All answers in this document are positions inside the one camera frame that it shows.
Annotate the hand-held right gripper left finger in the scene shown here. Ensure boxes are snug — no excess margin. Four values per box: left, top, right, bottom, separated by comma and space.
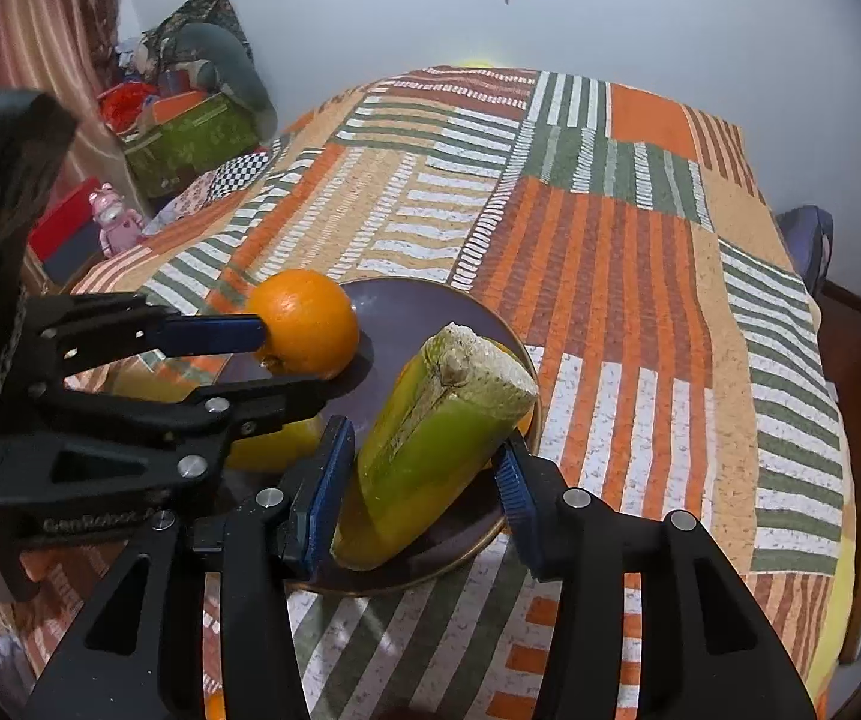
25, 414, 358, 720

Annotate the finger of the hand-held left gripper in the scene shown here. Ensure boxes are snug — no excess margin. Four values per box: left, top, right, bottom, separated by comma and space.
0, 375, 343, 502
23, 291, 272, 376

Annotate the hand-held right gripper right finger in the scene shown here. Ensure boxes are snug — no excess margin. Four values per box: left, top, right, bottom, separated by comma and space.
491, 435, 817, 720

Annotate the orange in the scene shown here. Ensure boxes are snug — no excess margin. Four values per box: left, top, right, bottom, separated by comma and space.
245, 268, 361, 382

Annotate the green yellow banana piece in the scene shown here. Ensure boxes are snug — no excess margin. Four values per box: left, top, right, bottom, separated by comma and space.
330, 322, 540, 572

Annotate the dark purple plate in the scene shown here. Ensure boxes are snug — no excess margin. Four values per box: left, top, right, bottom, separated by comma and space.
216, 276, 545, 595

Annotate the yellow mango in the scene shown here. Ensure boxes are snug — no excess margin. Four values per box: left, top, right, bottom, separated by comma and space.
111, 371, 326, 475

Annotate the red box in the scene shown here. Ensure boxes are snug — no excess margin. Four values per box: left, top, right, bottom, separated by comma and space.
29, 180, 103, 265

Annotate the pink toy figure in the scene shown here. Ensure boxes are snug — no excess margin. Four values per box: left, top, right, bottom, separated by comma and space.
89, 184, 148, 256

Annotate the red plastic bag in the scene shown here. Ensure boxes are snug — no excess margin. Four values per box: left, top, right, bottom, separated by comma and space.
96, 82, 163, 130

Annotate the striped curtain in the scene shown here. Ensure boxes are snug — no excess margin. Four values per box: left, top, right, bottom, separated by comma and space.
0, 0, 130, 192

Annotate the black white checkered cloth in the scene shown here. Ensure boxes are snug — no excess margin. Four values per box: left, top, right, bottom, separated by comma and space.
205, 150, 275, 193

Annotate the green cardboard box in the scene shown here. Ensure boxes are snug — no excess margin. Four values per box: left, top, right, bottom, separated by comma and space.
122, 94, 262, 200

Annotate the striped patchwork blanket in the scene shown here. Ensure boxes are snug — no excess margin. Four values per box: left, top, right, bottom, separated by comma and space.
25, 66, 861, 720

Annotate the grey cushion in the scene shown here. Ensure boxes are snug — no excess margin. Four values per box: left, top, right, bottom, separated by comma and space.
182, 22, 278, 133

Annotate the camouflage bag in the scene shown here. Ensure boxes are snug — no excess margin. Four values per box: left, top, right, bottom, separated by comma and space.
141, 0, 255, 68

